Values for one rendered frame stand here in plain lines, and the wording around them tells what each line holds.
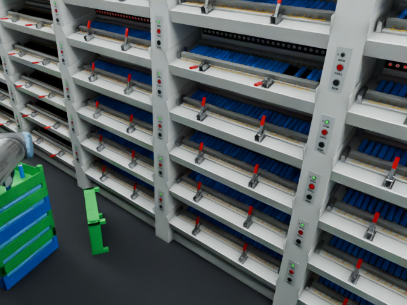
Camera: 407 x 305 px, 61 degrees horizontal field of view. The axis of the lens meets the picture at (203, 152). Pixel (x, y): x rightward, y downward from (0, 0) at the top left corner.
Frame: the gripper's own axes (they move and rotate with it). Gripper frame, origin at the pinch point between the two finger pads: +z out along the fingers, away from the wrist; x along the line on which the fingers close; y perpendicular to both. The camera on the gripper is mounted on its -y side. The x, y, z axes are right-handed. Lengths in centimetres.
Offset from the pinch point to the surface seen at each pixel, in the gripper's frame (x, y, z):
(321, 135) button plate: 112, 24, -45
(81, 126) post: 17, -59, 18
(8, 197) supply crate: 1.4, 5.7, 2.7
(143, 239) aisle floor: 53, -2, 49
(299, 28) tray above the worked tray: 103, 6, -71
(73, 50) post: 18, -70, -23
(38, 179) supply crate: 9.1, -7.0, 6.1
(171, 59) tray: 67, -24, -44
